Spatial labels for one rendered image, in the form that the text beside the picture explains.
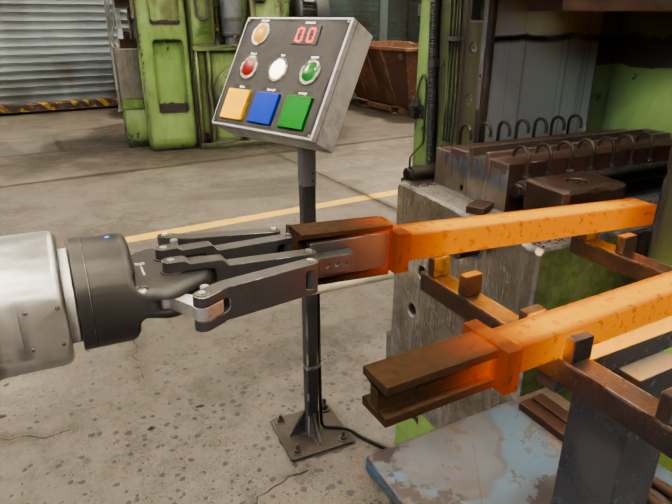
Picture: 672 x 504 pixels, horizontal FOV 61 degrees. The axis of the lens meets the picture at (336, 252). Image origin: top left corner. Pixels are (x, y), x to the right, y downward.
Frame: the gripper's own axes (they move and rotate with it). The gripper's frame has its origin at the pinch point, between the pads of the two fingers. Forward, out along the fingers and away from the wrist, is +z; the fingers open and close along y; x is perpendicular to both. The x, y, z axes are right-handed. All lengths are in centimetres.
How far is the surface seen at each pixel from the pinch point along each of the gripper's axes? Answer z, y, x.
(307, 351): 38, -90, -71
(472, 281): 11.7, 2.8, -3.9
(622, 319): 17.6, 13.5, -3.7
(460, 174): 43, -39, -7
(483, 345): 4.2, 13.0, -2.9
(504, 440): 24.5, -2.2, -30.1
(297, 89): 31, -82, 3
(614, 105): 92, -48, 1
